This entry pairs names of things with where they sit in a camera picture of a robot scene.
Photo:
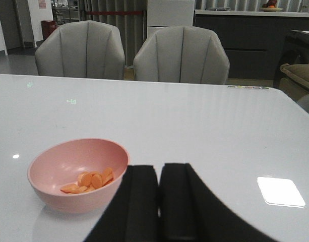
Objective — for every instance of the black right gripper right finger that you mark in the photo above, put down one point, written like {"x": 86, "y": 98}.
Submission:
{"x": 189, "y": 211}

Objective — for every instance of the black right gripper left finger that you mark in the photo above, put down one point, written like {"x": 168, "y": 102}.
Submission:
{"x": 132, "y": 215}

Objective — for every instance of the orange ham slices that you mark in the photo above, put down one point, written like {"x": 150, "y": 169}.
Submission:
{"x": 88, "y": 181}

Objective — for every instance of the pink bowl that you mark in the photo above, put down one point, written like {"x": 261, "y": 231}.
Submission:
{"x": 60, "y": 165}

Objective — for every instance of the right grey upholstered chair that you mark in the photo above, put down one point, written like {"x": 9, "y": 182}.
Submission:
{"x": 182, "y": 54}

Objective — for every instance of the grey upholstered chair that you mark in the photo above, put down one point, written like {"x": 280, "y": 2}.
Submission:
{"x": 182, "y": 54}
{"x": 85, "y": 49}

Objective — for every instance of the left grey upholstered chair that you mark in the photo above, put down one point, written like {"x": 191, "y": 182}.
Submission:
{"x": 85, "y": 49}

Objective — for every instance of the beige cushion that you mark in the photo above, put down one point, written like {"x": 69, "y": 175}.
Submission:
{"x": 298, "y": 73}

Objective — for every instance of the dark grey kitchen counter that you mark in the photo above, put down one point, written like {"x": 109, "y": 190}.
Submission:
{"x": 253, "y": 41}

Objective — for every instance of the white refrigerator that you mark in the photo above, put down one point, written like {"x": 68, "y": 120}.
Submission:
{"x": 166, "y": 13}

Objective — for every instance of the red trash bin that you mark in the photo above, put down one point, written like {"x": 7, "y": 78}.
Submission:
{"x": 48, "y": 26}

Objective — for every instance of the fruit plate on counter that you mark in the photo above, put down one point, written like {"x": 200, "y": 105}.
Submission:
{"x": 270, "y": 6}

